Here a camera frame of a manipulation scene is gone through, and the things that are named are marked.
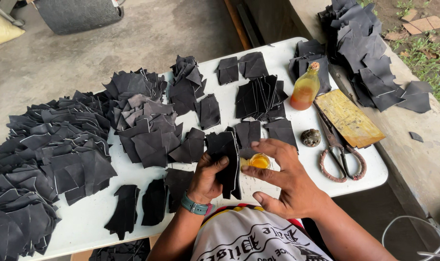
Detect orange brick tile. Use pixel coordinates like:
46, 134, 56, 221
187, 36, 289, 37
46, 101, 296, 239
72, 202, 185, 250
402, 15, 440, 36

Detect heap of black leather pieces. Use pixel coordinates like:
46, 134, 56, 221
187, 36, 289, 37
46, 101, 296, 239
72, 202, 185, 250
89, 238, 151, 261
103, 68, 184, 169

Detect black textured mat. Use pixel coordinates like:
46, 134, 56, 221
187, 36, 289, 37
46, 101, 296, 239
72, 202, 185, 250
33, 0, 125, 36

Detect yellow stained wooden board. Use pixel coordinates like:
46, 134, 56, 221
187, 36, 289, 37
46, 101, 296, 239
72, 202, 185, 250
313, 89, 386, 149

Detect rusty scissors with wrapped handles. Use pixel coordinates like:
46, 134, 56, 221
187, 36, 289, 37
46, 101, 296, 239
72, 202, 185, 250
313, 100, 368, 183

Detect black leather cutout bundle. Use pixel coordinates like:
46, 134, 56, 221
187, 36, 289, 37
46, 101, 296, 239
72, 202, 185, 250
206, 127, 242, 201

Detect yellow sack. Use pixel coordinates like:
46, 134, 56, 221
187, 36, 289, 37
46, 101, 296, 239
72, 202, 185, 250
0, 5, 26, 49

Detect grey metal bar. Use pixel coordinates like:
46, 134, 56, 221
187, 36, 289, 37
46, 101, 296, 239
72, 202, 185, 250
0, 0, 26, 27

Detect white folding table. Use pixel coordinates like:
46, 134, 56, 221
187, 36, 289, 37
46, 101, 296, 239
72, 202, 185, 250
19, 37, 389, 261

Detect corked bottle of orange liquid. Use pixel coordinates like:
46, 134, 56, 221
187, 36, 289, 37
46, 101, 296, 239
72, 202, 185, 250
290, 62, 321, 111

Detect stack of black leather pieces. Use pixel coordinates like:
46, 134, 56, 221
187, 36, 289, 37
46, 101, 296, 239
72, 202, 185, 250
216, 57, 240, 86
169, 55, 207, 116
288, 39, 332, 96
194, 94, 221, 131
264, 117, 299, 151
234, 120, 262, 159
238, 51, 270, 80
168, 127, 206, 164

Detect person's left hand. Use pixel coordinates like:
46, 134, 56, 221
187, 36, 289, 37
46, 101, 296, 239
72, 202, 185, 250
187, 152, 231, 206

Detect person's white printed shirt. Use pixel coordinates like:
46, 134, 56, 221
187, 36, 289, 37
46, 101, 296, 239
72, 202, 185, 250
191, 203, 335, 261

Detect brown wooden pole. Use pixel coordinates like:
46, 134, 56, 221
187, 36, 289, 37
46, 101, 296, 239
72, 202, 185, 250
223, 0, 253, 51

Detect round mottled stone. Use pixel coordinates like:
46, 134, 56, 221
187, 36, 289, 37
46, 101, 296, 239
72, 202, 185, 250
301, 129, 321, 148

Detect person's right hand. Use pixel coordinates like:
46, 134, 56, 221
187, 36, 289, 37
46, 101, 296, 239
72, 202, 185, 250
241, 138, 332, 220

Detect long heap of leather pieces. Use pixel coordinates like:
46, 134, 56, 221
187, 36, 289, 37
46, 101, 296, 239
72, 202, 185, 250
318, 0, 433, 114

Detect dark wooden plank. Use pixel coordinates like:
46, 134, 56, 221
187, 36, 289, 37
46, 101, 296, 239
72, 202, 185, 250
236, 3, 266, 48

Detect fanned stack of leather pieces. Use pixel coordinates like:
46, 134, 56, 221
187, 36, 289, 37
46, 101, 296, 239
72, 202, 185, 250
235, 75, 289, 122

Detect long black leather cutout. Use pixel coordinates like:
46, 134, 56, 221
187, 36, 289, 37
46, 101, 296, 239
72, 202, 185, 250
164, 168, 195, 214
141, 178, 168, 227
104, 184, 141, 241

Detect small jar of yellow glue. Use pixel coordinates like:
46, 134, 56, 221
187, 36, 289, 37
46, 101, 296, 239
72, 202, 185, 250
241, 152, 271, 171

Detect concrete ledge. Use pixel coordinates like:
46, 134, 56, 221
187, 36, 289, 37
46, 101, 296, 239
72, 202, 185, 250
288, 0, 440, 232

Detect large heap of leather pieces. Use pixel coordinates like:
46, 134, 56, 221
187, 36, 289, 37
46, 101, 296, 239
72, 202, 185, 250
0, 91, 118, 261

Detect teal wristwatch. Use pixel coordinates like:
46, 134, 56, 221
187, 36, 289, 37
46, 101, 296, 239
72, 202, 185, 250
180, 192, 215, 217

